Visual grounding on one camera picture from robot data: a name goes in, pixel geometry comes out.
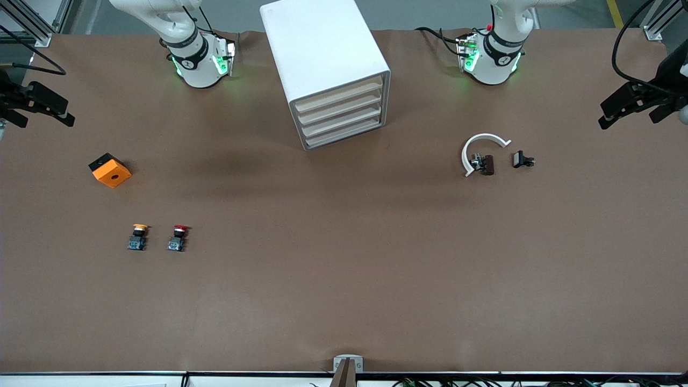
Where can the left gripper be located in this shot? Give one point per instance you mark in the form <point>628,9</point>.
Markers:
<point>668,81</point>

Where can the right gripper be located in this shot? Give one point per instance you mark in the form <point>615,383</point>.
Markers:
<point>12,97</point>

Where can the white plastic drawer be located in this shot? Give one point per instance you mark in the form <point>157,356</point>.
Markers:
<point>338,95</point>
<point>346,133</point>
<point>341,109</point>
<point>344,121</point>

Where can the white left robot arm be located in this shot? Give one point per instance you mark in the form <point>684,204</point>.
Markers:
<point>492,67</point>

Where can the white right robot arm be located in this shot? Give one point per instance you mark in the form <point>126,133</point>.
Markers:
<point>198,72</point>

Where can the yellow push button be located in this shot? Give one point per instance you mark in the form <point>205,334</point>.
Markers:
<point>137,242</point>

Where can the red push button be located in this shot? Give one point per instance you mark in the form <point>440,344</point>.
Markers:
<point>176,243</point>

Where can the white drawer cabinet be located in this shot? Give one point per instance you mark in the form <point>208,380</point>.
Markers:
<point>317,48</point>

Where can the orange box with hole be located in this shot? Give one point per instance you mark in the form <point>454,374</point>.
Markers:
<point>113,174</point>

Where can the small black clip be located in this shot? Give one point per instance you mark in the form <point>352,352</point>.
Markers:
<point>519,159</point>

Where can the metal bolt clamp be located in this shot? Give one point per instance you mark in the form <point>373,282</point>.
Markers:
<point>477,161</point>

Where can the brown table mat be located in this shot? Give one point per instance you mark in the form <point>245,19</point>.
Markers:
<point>344,269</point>

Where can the aluminium frame profile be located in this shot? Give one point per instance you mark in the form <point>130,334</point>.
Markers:
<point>653,33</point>
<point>44,38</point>

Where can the white curved bracket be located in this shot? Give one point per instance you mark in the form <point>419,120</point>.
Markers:
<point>486,136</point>

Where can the grey metal bracket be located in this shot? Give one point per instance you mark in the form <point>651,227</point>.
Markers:
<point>339,363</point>

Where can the brown camera post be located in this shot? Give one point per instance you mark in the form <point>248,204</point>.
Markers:
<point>346,376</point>

